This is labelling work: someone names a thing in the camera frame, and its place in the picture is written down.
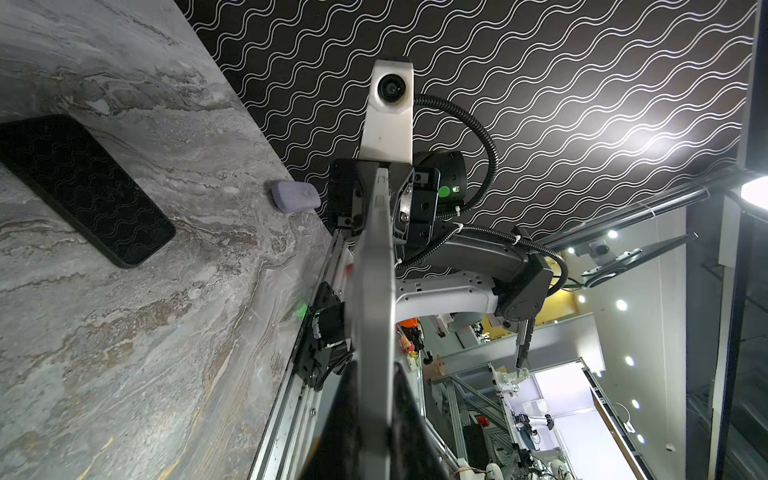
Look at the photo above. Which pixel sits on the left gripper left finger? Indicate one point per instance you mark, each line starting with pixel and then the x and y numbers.
pixel 337 455

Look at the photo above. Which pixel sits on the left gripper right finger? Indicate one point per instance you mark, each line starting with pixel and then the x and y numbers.
pixel 413 455

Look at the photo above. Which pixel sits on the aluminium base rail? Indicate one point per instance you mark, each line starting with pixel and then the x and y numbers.
pixel 322 348

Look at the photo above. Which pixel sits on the black phone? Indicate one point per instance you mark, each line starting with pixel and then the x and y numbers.
pixel 372 311

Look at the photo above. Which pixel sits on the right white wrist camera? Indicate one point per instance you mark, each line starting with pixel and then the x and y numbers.
pixel 388 124

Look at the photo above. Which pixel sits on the lavender cloth pad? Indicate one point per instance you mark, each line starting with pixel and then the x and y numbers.
pixel 293 196

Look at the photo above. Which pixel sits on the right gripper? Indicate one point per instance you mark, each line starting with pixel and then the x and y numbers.
pixel 358 188

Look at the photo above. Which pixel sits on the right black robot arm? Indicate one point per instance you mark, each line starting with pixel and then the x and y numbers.
pixel 436 264

